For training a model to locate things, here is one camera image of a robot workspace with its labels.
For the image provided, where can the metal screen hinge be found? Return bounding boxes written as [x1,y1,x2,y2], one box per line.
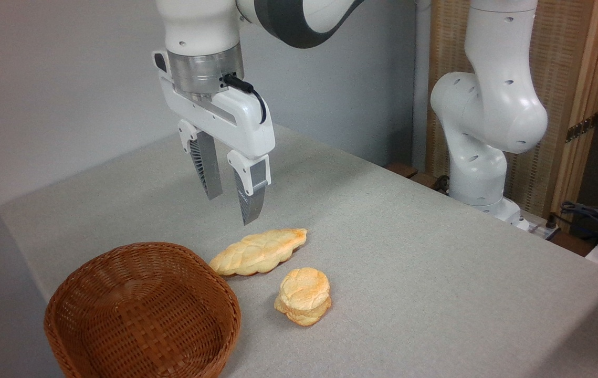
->
[565,112,598,144]

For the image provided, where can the bundle of dark cables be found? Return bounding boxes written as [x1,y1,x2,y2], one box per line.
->
[559,201,598,238]

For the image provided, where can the wooden rattan folding screen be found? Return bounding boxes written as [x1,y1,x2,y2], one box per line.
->
[427,0,598,232]

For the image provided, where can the long braided bread loaf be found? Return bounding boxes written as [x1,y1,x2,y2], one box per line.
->
[209,228,308,277]

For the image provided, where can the round stacked bread bun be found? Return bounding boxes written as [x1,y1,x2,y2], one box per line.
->
[274,267,332,327]

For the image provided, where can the brown woven wicker basket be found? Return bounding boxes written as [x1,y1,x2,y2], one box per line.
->
[44,241,242,378]

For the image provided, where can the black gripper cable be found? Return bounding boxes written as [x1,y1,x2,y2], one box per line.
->
[223,73,268,125]

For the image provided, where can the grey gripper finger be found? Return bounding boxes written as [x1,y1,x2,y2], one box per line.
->
[227,150,272,226]
[177,120,224,201]

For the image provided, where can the grey tablecloth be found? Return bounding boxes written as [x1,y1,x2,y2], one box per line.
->
[0,123,598,378]

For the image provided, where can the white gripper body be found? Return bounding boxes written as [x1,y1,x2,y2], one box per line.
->
[152,50,276,160]

